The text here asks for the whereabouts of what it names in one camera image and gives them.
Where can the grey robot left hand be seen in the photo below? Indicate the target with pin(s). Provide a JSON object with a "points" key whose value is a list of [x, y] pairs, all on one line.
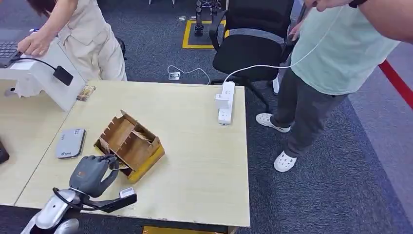
{"points": [[88, 176]]}

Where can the white printed card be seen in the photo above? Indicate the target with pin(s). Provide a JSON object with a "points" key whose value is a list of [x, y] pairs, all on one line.
{"points": [[122, 168]]}

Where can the wooden divided card box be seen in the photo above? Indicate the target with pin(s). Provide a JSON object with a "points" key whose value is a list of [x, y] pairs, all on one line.
{"points": [[129, 145]]}

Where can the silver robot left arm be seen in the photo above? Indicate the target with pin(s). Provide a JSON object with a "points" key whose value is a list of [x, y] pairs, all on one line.
{"points": [[55, 206]]}

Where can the grey flat card reader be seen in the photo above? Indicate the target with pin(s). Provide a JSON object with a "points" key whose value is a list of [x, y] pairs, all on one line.
{"points": [[70, 143]]}

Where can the small tray of cards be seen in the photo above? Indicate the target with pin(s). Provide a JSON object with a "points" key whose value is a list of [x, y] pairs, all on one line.
{"points": [[86, 93]]}

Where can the black object at table edge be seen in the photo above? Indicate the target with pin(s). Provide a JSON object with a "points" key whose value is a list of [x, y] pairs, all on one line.
{"points": [[3, 153]]}

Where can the yellow box under table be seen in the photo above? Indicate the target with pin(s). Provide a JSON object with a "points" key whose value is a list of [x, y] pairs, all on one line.
{"points": [[167, 230]]}

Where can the black power adapter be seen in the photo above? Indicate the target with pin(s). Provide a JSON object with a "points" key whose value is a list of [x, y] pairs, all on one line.
{"points": [[63, 75]]}

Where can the white laptop stand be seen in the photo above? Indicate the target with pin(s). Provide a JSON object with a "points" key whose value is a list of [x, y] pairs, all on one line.
{"points": [[38, 80]]}

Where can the metal floor socket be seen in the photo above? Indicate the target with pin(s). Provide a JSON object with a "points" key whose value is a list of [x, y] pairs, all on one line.
{"points": [[174, 76]]}

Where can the black stool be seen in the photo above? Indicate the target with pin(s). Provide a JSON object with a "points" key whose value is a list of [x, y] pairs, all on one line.
{"points": [[122, 46]]}

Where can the person in beige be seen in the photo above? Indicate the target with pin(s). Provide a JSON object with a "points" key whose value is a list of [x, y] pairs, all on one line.
{"points": [[87, 38]]}

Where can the beige person's hand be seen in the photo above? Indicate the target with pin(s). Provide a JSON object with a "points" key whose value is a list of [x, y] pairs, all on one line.
{"points": [[34, 45]]}

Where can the dark laptop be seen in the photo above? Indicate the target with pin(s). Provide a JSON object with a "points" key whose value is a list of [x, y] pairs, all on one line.
{"points": [[7, 51]]}

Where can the white plug-in charger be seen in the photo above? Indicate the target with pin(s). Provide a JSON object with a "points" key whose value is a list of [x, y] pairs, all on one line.
{"points": [[222, 101]]}

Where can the white power strip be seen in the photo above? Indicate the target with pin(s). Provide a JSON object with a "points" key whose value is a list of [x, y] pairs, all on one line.
{"points": [[228, 87]]}

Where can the yellow floor tape square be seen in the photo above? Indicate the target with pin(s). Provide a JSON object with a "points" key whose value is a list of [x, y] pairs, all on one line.
{"points": [[185, 35]]}

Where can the black stand base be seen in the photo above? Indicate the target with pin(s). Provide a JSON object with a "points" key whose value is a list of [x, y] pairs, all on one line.
{"points": [[199, 29]]}

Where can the white furniture legs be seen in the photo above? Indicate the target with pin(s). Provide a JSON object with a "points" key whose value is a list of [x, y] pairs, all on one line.
{"points": [[150, 2]]}

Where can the white clog shoe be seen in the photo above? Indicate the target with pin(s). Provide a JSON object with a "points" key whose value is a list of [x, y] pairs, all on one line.
{"points": [[284, 161], [267, 120]]}

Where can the black office chair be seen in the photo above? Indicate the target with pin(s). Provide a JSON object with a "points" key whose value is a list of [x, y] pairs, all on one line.
{"points": [[248, 51]]}

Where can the teal person's lowered hand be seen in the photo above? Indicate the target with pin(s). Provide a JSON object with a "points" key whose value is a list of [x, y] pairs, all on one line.
{"points": [[294, 31]]}

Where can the person in teal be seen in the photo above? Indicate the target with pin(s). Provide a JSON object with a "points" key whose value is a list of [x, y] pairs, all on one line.
{"points": [[335, 55]]}

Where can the teal person's raised hand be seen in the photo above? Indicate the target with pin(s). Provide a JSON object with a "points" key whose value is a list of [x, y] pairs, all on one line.
{"points": [[326, 4]]}

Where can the black wristwatch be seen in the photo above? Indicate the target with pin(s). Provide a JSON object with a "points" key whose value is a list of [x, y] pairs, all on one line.
{"points": [[356, 2]]}

